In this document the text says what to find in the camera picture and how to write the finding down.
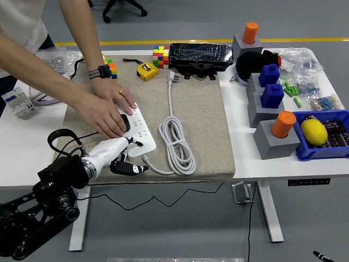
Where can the person's left hand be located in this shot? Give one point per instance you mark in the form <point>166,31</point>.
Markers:
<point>111,90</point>

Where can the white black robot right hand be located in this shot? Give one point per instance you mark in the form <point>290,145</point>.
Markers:
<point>323,257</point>

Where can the person's right hand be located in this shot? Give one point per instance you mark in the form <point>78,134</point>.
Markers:
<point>102,114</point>

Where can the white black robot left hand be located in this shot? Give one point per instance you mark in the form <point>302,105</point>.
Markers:
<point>109,151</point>

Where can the black plug adapter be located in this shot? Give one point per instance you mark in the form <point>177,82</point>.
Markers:
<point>126,124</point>

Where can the white power strip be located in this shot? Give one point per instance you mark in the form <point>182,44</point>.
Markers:
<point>141,128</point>

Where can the person's right forearm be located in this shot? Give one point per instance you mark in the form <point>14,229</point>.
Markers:
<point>41,71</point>

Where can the person's left forearm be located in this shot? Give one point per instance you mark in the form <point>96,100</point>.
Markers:
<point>81,32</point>

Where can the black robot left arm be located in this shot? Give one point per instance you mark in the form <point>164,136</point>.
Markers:
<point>54,185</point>

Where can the black wrist watch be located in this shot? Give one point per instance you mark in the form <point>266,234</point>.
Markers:
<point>102,71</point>

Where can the white-edged colourful puzzle cube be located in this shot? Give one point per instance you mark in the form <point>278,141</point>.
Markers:
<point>112,62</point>

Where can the square yellow tape measure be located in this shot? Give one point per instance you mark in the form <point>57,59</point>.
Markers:
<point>147,71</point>

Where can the empty clear plastic bag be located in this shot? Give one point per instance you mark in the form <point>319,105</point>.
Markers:
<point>73,56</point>

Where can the neon stickerless puzzle cube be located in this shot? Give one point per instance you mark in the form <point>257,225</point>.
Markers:
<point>161,56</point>

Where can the clear bag of metal nuts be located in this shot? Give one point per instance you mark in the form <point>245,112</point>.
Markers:
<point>56,58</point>

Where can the white table leg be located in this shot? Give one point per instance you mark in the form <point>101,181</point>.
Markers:
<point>270,213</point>
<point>79,226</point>

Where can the black table control panel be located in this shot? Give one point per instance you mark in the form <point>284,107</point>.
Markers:
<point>309,182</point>

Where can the black office chair base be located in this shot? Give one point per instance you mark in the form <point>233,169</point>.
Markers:
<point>120,8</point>

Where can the white blue circuit breaker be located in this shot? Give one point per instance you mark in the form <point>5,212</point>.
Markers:
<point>17,102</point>

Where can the grey-brown fabric mat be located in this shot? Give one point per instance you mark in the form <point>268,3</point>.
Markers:
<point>199,122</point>

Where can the black film-wrapped long box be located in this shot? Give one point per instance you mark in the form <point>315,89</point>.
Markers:
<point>200,54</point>

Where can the blue plastic bin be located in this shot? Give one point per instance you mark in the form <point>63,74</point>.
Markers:
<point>321,152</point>

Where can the silver metal hook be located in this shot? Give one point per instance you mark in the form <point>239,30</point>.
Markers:
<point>241,192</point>

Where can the person's body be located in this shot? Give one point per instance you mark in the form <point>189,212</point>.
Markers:
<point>19,19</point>

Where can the grey square block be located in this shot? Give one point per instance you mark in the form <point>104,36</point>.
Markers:
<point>275,144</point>
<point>240,46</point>
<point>261,114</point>
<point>253,83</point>

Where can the yellow lemon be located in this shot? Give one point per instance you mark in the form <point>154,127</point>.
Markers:
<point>313,131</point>

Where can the dark electronic components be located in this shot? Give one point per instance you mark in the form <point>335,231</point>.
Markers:
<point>338,132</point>

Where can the orange cylinder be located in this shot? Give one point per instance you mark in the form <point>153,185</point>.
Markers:
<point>250,32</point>
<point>283,124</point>

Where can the clear bag tan resistors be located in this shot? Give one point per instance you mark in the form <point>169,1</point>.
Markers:
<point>325,103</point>

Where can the small green plastic cylinder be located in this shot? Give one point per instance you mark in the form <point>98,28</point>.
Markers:
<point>285,85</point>
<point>287,91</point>
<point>292,90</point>
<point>296,91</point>
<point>297,102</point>

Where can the blue stepped block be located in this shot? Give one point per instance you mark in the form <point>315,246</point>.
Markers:
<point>268,75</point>
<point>272,95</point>

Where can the small clear bag blue resistors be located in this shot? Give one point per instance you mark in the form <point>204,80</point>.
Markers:
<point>308,88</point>

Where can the large clear bag blue parts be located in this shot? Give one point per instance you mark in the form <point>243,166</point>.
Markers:
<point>300,60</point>

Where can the black plastic bracket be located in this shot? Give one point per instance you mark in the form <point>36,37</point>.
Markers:
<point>197,69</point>

